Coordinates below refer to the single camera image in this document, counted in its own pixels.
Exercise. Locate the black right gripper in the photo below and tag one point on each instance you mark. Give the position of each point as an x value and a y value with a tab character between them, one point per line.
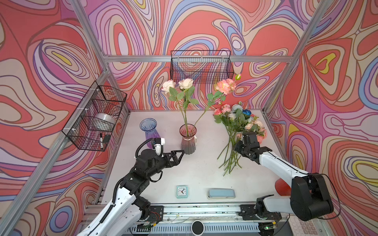
237	146

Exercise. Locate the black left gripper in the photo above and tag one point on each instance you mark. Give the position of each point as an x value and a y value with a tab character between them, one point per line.
174	162

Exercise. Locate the pink grey glass vase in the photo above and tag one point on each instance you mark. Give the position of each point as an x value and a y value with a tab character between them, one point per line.
188	138

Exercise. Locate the pink carnation stem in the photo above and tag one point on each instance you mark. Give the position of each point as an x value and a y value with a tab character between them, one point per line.
222	89

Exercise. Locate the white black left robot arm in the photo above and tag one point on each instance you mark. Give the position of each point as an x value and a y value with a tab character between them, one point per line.
127	206

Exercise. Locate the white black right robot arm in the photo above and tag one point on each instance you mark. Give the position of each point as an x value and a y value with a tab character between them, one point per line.
309	198

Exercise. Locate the purple glass vase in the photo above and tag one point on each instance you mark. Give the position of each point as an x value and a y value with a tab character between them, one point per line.
148	126

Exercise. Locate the artificial flower bunch on table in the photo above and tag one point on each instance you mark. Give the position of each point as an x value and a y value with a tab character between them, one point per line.
236	121

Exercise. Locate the small teal alarm clock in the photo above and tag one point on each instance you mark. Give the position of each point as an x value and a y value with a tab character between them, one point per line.
182	192

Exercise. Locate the red plastic cup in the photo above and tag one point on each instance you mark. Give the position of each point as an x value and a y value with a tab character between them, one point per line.
282	188

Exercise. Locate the black marker in basket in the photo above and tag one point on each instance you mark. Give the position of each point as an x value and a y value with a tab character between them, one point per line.
101	141

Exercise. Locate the white calculator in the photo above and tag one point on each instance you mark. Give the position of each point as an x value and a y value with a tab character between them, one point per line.
302	228

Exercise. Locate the black wire basket left wall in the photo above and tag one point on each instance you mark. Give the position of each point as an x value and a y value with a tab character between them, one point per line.
83	129

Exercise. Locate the black wire basket wall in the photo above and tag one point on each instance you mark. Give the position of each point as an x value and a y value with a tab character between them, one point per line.
83	129
203	66

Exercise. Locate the black wire basket back wall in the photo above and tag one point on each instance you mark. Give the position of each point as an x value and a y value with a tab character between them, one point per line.
203	66

